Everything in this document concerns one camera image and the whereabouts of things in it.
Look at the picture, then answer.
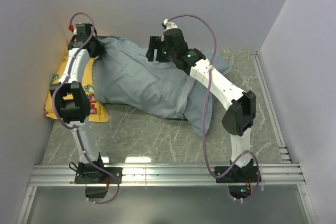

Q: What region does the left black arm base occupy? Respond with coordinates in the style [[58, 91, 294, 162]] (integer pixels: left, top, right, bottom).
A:
[[69, 162, 123, 200]]

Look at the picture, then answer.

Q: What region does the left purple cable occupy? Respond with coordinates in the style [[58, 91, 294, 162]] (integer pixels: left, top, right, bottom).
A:
[[52, 12, 120, 205]]

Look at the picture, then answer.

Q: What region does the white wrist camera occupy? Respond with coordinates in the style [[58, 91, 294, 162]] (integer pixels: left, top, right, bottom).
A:
[[68, 23, 92, 43], [162, 19, 178, 31]]

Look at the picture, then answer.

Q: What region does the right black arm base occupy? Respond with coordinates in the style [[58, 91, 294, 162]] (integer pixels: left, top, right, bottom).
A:
[[213, 164, 261, 202]]

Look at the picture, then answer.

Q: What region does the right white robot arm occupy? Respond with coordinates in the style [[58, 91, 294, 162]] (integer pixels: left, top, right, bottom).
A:
[[146, 28, 256, 182]]

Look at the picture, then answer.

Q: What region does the grey striped pillowcase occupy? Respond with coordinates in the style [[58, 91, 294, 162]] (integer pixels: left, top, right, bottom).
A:
[[92, 35, 233, 137]]

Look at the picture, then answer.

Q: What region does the aluminium front rail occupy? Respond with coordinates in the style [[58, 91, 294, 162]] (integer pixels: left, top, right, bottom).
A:
[[28, 163, 306, 187]]

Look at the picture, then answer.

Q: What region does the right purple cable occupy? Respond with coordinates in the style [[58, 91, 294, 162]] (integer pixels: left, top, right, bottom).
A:
[[167, 15, 262, 201]]

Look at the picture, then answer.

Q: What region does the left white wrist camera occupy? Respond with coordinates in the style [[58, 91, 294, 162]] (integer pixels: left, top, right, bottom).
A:
[[68, 23, 92, 43]]

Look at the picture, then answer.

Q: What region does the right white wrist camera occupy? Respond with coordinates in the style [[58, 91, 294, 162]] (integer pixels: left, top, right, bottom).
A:
[[162, 19, 178, 31]]

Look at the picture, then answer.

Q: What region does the aluminium right side rail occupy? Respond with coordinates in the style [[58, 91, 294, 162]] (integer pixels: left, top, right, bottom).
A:
[[251, 51, 292, 164]]

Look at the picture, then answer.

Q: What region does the aluminium rail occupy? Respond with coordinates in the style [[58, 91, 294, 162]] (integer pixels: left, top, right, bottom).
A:
[[251, 51, 292, 164], [28, 163, 306, 187]]

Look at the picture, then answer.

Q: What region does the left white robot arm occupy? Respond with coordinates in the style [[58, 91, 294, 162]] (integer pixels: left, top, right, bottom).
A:
[[49, 23, 106, 183]]

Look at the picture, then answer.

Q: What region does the purple cable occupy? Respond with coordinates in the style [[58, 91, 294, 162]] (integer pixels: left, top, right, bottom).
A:
[[52, 12, 120, 205], [167, 15, 262, 201]]

